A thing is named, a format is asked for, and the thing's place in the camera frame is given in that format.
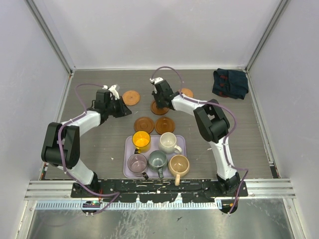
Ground aluminium frame post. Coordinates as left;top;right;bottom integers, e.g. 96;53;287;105
24;0;74;75
245;0;290;72

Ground left aluminium frame post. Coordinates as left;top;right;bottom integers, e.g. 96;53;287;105
24;0;74;75

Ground white ceramic mug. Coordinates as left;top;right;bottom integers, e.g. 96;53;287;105
158;132;182;154

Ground yellow glass mug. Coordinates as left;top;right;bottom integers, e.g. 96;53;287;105
132;131;151;153

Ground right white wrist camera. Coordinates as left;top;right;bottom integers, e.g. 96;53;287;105
150;77;163;85

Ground grey green ceramic mug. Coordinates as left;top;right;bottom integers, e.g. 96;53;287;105
148;150;168;179

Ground front aluminium rail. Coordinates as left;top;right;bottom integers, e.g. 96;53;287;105
24;179;296;200

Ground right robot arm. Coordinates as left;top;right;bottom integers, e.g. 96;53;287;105
150;78;241;196

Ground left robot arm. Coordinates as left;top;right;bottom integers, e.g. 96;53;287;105
41;86;132;197

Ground beige ceramic mug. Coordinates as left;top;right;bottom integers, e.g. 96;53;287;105
168;155;190;186

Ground wooden coaster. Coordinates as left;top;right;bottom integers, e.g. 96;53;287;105
134;117;155;134
155;117;175;135
151;101;169;116

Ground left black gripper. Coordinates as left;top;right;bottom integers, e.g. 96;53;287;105
106;96;131;118

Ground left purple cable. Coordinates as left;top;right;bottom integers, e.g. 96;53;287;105
57;83;121;217

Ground lavender plastic tray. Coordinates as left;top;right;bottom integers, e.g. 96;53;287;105
123;135;186;179

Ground slotted white cable duct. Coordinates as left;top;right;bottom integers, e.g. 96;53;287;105
35;199;222;210

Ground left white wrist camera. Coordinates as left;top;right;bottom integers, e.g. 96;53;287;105
102;84;120;100

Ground right aluminium frame post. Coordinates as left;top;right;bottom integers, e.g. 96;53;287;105
245;0;290;72

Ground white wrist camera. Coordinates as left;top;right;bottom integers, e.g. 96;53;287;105
150;77;163;85
102;84;120;100

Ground woven rattan coaster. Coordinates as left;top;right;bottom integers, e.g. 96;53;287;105
122;90;140;106
181;88;193;98

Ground dark blue folded cloth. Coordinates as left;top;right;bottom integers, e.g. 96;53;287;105
212;68;249;100

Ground clear purple glass mug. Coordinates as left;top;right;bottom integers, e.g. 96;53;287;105
128;153;149;180

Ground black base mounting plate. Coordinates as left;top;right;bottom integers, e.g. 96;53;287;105
70;178;249;203

